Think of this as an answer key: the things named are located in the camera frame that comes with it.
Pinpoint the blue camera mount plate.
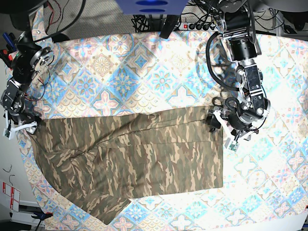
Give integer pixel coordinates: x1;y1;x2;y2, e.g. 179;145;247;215
115;0;188;15

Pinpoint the black white gripper body left side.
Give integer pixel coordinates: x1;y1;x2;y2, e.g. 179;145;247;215
206;97;261;152

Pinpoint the blue black clamp lower left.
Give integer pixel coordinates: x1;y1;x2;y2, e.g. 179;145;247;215
19;205;53;226

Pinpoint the black centre post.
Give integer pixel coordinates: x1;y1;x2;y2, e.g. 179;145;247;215
159;14;180;39

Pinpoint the red white label card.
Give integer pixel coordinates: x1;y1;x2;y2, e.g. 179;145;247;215
0;181;20;212

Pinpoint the black orange clamp upper left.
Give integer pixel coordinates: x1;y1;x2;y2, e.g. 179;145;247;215
0;32;17;70

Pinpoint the white power strip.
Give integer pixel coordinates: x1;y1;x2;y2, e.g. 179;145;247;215
176;22;218;31

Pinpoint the black white gripper body right side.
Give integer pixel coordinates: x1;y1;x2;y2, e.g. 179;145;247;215
3;110;41;140

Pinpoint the camouflage T-shirt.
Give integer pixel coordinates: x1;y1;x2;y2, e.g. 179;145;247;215
30;106;223;224

